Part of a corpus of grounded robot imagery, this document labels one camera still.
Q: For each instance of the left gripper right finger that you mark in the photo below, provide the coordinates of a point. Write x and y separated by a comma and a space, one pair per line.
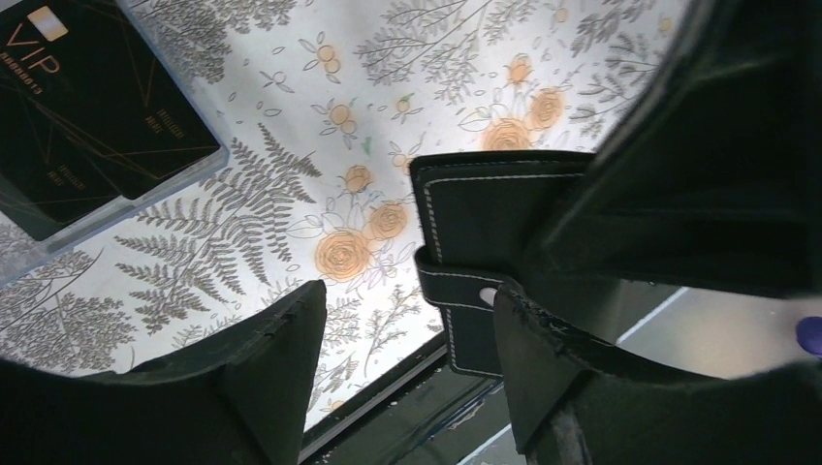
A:
575, 398

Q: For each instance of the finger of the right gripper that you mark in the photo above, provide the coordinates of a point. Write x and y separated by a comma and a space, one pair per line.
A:
713, 179

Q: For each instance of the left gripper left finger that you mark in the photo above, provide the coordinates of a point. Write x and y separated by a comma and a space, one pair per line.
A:
238, 396

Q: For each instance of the black leather card holder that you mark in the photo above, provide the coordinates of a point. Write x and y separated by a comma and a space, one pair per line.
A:
477, 211

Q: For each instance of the clear acrylic card stand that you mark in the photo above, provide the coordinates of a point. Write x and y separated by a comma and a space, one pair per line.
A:
20, 253

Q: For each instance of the floral patterned table mat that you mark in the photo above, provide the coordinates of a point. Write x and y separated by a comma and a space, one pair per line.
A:
324, 105

